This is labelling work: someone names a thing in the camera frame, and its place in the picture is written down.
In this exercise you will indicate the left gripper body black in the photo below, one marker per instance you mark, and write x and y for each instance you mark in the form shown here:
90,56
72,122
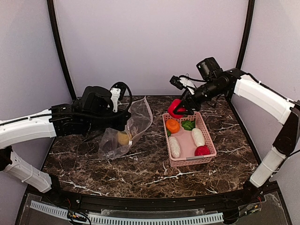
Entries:
99,122

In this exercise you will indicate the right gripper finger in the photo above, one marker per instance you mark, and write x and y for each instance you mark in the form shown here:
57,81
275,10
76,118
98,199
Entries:
182,112
181,104

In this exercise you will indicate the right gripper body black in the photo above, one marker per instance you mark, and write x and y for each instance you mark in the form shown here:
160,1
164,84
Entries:
211,89

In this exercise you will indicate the red toy apple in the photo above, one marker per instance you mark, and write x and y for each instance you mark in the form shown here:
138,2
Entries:
174,111

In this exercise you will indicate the orange toy fruit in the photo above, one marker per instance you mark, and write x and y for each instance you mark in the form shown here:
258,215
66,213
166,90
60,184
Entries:
172,126

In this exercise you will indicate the pink perforated plastic basket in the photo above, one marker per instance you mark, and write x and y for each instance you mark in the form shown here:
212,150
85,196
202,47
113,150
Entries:
199,123

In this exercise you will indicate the clear zip top bag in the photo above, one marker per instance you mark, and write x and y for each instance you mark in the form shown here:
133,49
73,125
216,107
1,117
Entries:
115,144

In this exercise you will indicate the white toy radish with leaves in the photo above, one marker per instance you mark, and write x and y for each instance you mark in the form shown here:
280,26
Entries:
181,144

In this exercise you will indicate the yellow toy fruit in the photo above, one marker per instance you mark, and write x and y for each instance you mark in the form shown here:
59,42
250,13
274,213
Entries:
123,138

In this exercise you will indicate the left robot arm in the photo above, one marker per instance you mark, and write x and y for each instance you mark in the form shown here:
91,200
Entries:
49,123

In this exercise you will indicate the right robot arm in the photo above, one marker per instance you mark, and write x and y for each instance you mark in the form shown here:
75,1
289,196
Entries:
217,81

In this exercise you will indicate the white toy radish right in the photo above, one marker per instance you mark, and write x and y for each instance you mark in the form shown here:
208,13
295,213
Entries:
198,137

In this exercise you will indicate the red toy fruit front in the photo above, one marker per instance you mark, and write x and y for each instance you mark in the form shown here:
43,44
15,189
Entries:
202,151

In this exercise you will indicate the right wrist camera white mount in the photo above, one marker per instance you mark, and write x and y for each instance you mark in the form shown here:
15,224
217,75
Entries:
183,83

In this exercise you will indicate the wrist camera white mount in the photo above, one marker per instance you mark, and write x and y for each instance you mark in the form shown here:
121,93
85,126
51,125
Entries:
183,83
114,98

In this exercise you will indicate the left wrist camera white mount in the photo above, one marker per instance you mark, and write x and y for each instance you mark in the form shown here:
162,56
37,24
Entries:
114,98

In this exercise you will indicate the black front rail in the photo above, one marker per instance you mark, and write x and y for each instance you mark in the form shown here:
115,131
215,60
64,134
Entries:
219,202

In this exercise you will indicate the right black frame post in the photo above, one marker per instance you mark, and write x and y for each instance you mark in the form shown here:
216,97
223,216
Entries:
246,33

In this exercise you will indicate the black frame post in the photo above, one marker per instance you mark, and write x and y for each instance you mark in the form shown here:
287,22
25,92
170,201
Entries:
59,48
246,33

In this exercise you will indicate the white slotted cable duct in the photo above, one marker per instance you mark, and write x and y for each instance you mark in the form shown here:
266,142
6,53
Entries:
96,219

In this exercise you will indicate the left black frame post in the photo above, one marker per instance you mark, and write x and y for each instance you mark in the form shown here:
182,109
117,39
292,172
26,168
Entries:
59,48

